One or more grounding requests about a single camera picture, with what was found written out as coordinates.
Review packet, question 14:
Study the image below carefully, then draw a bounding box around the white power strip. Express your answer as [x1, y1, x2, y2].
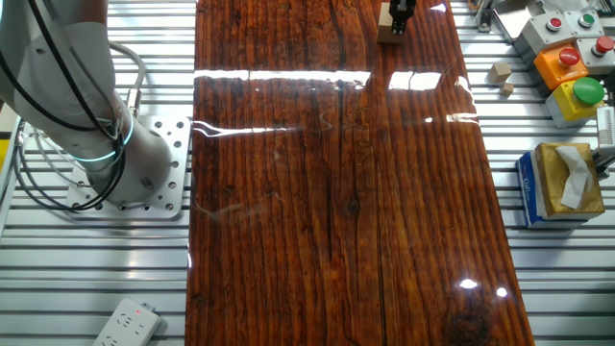
[90, 298, 162, 346]

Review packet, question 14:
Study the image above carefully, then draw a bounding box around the cable bundle at robot base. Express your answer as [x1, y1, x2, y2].
[0, 124, 127, 213]

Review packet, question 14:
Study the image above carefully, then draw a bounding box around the orange box with red button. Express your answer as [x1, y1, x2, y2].
[532, 45, 590, 91]

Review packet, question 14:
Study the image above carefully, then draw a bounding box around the silver camera with ribbed housing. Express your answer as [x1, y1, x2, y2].
[591, 105, 615, 179]

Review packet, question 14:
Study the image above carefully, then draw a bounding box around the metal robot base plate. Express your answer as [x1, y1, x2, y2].
[63, 114, 192, 221]

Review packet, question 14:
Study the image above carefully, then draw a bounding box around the small wooden block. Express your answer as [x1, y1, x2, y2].
[376, 1, 406, 45]

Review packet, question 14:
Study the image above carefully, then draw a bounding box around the blue and white tissue pack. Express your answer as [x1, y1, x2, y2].
[514, 151, 602, 230]

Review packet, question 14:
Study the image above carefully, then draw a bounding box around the grey robot cable with connector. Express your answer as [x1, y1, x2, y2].
[108, 40, 147, 119]

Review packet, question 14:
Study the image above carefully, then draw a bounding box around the grey box with red button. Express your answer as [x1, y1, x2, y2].
[575, 36, 615, 76]
[513, 12, 573, 62]

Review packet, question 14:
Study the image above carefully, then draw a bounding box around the yellow box with green button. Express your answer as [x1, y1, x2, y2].
[545, 76, 606, 130]

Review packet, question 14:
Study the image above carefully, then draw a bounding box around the grey box with green button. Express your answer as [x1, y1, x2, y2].
[562, 9, 604, 42]

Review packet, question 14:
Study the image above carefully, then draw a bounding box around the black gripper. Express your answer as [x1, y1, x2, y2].
[387, 0, 418, 37]

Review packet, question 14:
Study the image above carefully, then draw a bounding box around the gold tissue box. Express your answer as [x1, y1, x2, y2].
[533, 141, 606, 217]

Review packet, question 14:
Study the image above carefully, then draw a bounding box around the glossy brown wooden board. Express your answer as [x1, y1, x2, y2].
[184, 0, 536, 346]

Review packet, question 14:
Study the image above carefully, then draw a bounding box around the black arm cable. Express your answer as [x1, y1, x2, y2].
[0, 0, 121, 145]

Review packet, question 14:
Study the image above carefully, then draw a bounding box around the metal bracket with bolts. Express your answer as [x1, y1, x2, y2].
[475, 7, 494, 34]

